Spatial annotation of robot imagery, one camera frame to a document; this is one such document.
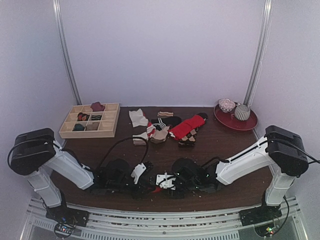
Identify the red and beige sock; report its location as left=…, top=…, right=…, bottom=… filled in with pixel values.
left=151, top=186, right=163, bottom=194

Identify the tan brown sock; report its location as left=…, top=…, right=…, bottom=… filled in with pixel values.
left=86, top=122, right=100, bottom=131

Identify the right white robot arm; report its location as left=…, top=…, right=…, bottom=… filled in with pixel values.
left=167, top=125, right=309, bottom=226

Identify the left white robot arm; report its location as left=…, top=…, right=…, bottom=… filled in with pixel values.
left=7, top=128, right=156, bottom=228

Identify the argyle brown sock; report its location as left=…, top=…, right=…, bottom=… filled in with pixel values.
left=178, top=127, right=200, bottom=148

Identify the beige brown sock pile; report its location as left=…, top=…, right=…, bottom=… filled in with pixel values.
left=132, top=132, right=148, bottom=146

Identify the red folded sock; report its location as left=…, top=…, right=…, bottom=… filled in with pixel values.
left=168, top=112, right=208, bottom=140

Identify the tan sock pair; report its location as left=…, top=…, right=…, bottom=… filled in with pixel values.
left=150, top=126, right=170, bottom=144

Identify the red white striped sock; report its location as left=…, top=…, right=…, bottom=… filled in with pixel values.
left=146, top=121, right=156, bottom=139

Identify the black white striped sock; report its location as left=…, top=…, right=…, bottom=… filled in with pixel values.
left=151, top=116, right=182, bottom=131

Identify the wooden compartment tray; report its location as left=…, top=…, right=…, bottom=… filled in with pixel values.
left=59, top=103, right=120, bottom=139

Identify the teal rolled sock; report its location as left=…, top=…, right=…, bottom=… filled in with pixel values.
left=72, top=123, right=86, bottom=132

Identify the beige white folded sock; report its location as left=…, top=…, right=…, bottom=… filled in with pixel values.
left=129, top=108, right=149, bottom=128

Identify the black striped rolled sock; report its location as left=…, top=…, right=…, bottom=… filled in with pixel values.
left=90, top=115, right=102, bottom=121

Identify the small striped folded sock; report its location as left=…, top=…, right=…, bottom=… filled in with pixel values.
left=157, top=111, right=174, bottom=118

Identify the red round plate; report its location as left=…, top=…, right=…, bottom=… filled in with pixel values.
left=213, top=104, right=258, bottom=131

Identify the red black rolled sock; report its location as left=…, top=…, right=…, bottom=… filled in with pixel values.
left=77, top=112, right=90, bottom=122

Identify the maroon rolled sock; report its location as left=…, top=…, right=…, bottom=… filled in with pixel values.
left=90, top=101, right=105, bottom=112

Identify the white patterned bowl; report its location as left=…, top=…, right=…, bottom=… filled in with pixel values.
left=218, top=98, right=236, bottom=113

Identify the striped ceramic cup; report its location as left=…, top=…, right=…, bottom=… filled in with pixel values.
left=234, top=104, right=251, bottom=121

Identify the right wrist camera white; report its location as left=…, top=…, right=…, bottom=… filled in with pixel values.
left=149, top=172, right=176, bottom=190

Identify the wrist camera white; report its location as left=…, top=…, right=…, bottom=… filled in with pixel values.
left=149, top=172, right=176, bottom=190
left=130, top=161, right=154, bottom=185

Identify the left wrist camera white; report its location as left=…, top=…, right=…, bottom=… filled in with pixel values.
left=130, top=161, right=154, bottom=185

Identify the left black cable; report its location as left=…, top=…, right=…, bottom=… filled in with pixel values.
left=96, top=136, right=150, bottom=171

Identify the metal base rail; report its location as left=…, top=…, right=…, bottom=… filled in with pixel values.
left=21, top=197, right=307, bottom=240

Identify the left aluminium frame post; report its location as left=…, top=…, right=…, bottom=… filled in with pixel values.
left=52, top=0, right=82, bottom=105

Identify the aluminium frame post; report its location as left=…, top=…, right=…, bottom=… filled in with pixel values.
left=243, top=0, right=273, bottom=107
left=52, top=0, right=82, bottom=105

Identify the right aluminium frame post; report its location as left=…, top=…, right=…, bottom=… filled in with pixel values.
left=243, top=0, right=273, bottom=107

